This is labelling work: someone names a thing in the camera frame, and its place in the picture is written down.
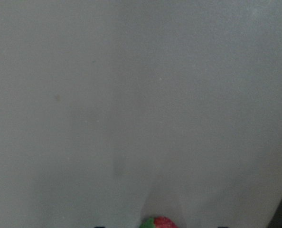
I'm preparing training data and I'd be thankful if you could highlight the red strawberry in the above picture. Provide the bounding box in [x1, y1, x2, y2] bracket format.
[139, 217, 178, 228]

